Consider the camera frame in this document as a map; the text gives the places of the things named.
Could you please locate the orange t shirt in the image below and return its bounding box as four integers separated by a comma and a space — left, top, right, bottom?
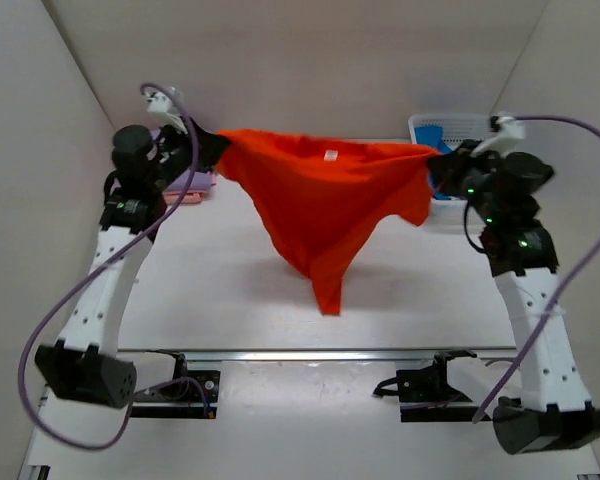
216, 129, 437, 315

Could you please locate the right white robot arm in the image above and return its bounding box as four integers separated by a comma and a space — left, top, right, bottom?
427, 140, 600, 455

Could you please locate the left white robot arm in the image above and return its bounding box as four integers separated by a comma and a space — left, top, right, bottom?
34, 125, 230, 409

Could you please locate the folded purple t shirt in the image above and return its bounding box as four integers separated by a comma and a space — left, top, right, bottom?
152, 128, 219, 194

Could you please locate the blue t shirt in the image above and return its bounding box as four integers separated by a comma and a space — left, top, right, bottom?
411, 125, 454, 201

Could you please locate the white plastic mesh basket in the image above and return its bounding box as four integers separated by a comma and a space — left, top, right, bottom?
408, 113, 491, 229

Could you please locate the folded pink t shirt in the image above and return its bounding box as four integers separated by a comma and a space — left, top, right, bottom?
163, 170, 217, 205

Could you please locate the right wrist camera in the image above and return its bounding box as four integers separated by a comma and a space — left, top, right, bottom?
471, 114, 526, 158

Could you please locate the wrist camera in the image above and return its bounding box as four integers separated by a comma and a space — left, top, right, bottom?
143, 87, 187, 134
471, 114, 526, 158

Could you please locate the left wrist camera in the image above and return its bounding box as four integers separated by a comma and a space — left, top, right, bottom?
143, 87, 187, 134

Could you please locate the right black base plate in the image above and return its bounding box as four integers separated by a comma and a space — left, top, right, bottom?
372, 350, 496, 423

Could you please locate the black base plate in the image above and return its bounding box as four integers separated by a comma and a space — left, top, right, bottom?
131, 350, 221, 420
372, 350, 496, 423

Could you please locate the aluminium table edge rail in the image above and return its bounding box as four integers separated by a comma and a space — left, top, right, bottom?
114, 345, 519, 364

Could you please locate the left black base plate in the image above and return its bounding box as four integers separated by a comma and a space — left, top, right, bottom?
131, 350, 221, 420

